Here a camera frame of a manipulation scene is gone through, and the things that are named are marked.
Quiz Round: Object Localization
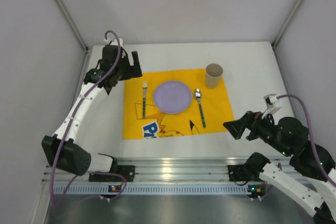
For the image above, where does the spoon with teal handle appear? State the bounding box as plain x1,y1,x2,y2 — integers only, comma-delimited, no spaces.
193,89,206,128

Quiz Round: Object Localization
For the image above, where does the yellow cartoon cloth placemat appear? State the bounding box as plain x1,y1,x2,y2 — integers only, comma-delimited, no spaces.
123,69,234,140

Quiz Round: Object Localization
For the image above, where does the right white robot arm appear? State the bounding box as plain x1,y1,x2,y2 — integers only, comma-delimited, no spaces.
223,111,335,223

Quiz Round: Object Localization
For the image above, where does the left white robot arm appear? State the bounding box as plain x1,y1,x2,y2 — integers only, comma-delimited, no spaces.
41,45,142,176

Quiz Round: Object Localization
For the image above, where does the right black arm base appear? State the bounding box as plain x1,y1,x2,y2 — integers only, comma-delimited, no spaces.
227,165,260,184

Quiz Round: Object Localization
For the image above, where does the purple plastic plate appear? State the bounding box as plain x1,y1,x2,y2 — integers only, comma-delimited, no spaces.
153,80,192,114

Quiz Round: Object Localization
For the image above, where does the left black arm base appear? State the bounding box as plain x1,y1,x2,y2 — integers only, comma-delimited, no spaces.
88,165,136,183

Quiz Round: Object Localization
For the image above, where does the aluminium mounting rail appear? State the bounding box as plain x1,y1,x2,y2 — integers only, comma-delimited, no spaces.
41,157,316,183

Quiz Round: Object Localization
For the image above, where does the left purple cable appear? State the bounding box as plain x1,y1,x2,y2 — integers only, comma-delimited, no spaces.
49,30,127,208

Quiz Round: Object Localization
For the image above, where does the fork with teal handle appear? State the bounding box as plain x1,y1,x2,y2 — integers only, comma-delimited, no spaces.
142,81,148,119

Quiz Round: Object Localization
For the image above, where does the slotted grey cable duct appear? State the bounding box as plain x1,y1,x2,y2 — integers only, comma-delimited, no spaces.
52,184,266,196

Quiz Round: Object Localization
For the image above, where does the beige paper cup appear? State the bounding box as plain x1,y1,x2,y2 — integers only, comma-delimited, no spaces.
205,63,223,89

